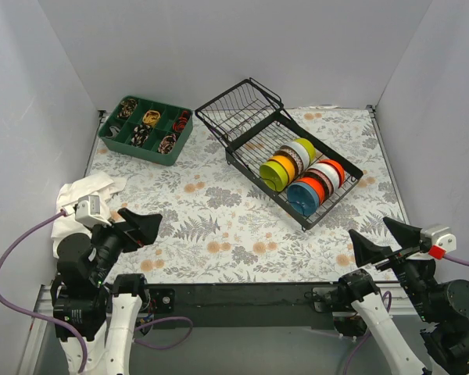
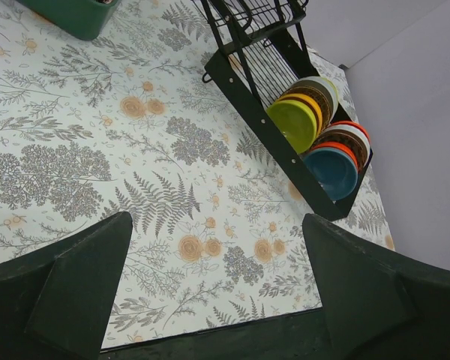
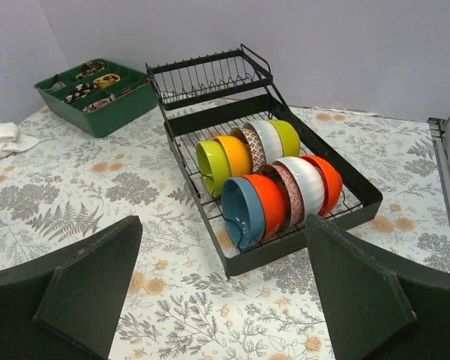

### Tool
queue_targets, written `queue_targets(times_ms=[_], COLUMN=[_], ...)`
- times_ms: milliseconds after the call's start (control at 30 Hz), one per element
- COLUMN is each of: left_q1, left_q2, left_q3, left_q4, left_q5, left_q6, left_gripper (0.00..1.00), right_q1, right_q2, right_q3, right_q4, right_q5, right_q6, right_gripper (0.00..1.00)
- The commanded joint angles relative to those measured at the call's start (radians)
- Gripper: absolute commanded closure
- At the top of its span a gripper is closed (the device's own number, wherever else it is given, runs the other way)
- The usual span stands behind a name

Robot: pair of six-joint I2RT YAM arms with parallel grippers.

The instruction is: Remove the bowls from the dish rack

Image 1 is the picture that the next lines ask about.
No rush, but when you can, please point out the red orange bowl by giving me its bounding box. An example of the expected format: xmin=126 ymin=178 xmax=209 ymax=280
xmin=320 ymin=159 xmax=345 ymax=186

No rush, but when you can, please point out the lime green bowl back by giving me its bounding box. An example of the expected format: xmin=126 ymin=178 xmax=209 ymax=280
xmin=295 ymin=137 xmax=316 ymax=162

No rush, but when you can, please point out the lime green bowl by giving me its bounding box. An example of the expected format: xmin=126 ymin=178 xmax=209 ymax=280
xmin=295 ymin=137 xmax=316 ymax=162
xmin=259 ymin=160 xmax=289 ymax=192

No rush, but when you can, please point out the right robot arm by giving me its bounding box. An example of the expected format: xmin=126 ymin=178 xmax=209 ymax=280
xmin=338 ymin=217 xmax=469 ymax=374

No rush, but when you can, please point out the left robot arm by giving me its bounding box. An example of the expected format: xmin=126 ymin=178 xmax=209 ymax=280
xmin=51 ymin=209 xmax=163 ymax=374

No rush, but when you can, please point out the white crumpled cloth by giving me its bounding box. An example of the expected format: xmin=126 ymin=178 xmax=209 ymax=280
xmin=51 ymin=172 xmax=127 ymax=259

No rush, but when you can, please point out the floral patterned table mat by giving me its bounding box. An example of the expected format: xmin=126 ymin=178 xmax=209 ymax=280
xmin=91 ymin=109 xmax=404 ymax=284

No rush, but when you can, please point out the blue bowl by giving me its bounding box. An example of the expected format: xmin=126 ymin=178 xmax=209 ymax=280
xmin=287 ymin=181 xmax=320 ymax=216

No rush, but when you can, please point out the pink floral rolled belt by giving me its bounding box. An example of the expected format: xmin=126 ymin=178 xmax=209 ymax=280
xmin=157 ymin=133 xmax=179 ymax=155

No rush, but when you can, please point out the white bowl right row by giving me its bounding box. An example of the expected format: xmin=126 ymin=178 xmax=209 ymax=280
xmin=309 ymin=162 xmax=341 ymax=190

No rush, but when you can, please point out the white bowl row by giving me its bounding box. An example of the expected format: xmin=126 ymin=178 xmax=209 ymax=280
xmin=309 ymin=162 xmax=341 ymax=190
xmin=281 ymin=141 xmax=310 ymax=171

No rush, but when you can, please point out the dark floral rolled belt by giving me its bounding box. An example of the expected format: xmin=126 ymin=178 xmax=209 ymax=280
xmin=130 ymin=123 xmax=153 ymax=148

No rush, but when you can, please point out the orange bowl front right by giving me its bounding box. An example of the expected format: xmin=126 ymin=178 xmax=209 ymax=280
xmin=298 ymin=177 xmax=325 ymax=205

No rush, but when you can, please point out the green compartment organizer tray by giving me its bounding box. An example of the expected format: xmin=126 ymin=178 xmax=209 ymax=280
xmin=98 ymin=95 xmax=193 ymax=166

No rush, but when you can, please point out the grey rolled belt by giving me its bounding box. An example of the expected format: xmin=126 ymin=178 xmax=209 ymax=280
xmin=104 ymin=125 xmax=121 ymax=139

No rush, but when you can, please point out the brown patterned bowl right row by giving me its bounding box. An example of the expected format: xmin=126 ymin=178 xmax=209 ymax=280
xmin=303 ymin=169 xmax=334 ymax=198

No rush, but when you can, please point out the brown patterned bowl row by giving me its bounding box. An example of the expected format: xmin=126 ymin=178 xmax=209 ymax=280
xmin=274 ymin=147 xmax=304 ymax=176
xmin=303 ymin=169 xmax=334 ymax=198

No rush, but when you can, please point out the red black rolled belt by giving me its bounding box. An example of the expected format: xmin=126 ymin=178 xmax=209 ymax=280
xmin=173 ymin=110 xmax=191 ymax=134

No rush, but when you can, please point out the yellow rolled belt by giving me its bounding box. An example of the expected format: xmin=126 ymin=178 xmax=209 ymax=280
xmin=141 ymin=109 xmax=161 ymax=128

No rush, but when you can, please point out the yellow orange bowl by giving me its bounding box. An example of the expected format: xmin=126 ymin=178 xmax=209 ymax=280
xmin=269 ymin=155 xmax=297 ymax=183

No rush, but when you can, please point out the brown patterned rolled belt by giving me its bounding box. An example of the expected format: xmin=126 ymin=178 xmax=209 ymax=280
xmin=116 ymin=98 xmax=138 ymax=120

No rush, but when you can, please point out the white bowl left row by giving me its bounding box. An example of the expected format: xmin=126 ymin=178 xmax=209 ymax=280
xmin=281 ymin=141 xmax=310 ymax=171

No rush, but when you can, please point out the lime green bowl front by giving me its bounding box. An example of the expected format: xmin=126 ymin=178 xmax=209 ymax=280
xmin=259 ymin=160 xmax=289 ymax=192

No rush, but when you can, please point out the brown patterned bowl left row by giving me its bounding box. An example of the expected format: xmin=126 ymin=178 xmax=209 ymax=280
xmin=274 ymin=147 xmax=304 ymax=176

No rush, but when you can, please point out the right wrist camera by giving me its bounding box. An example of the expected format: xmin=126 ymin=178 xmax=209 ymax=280
xmin=421 ymin=224 xmax=456 ymax=260

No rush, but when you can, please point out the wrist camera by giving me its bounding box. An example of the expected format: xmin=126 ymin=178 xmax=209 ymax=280
xmin=75 ymin=195 xmax=110 ymax=230
xmin=421 ymin=224 xmax=456 ymax=260

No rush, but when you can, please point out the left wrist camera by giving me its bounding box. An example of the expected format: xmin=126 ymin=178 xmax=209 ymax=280
xmin=75 ymin=195 xmax=110 ymax=230

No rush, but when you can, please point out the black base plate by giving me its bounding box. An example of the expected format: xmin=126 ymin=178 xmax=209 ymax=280
xmin=145 ymin=282 xmax=357 ymax=329

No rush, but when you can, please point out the black wire dish rack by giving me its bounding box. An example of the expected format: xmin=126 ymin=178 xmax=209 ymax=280
xmin=195 ymin=77 xmax=363 ymax=231

